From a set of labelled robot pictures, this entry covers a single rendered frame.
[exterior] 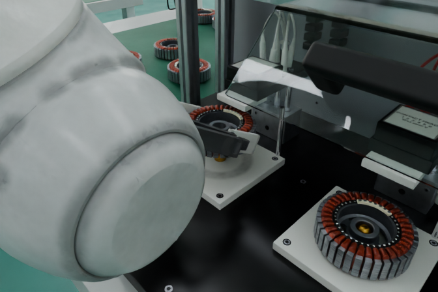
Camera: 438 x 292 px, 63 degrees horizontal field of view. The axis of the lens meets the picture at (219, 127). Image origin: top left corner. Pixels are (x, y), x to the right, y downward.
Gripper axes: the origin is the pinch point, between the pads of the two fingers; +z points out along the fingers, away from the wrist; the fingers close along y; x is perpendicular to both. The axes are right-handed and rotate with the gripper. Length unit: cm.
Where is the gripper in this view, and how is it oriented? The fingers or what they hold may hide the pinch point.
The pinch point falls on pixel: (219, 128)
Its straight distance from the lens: 55.1
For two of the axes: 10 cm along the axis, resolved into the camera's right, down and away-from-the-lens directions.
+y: 7.0, 3.7, -6.1
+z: 6.2, 1.1, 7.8
